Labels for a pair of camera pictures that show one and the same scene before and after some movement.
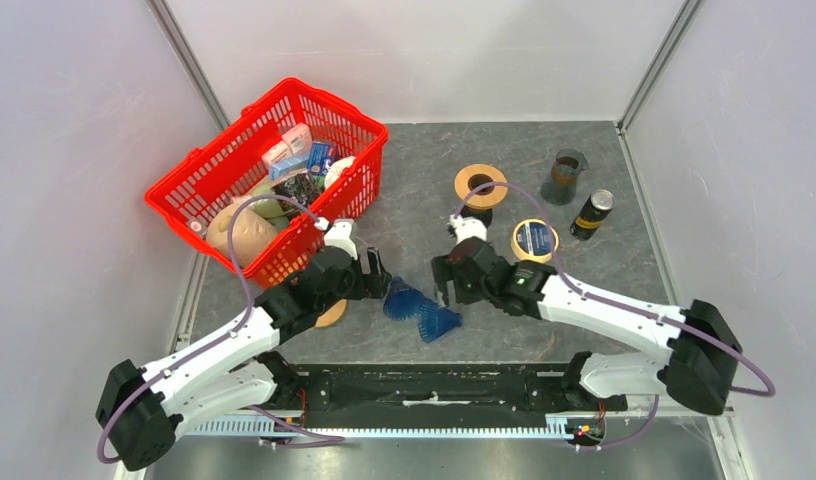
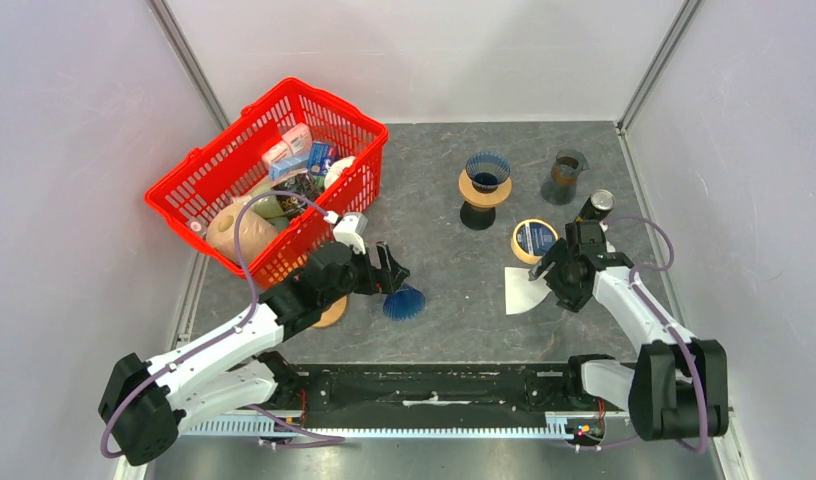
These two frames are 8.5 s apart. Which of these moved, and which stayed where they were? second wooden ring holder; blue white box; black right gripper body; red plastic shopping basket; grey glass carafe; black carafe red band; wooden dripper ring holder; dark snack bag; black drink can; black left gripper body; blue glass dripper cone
Moved: blue glass dripper cone; black right gripper body
Stayed: red plastic shopping basket; blue white box; grey glass carafe; wooden dripper ring holder; second wooden ring holder; black left gripper body; dark snack bag; black drink can; black carafe red band
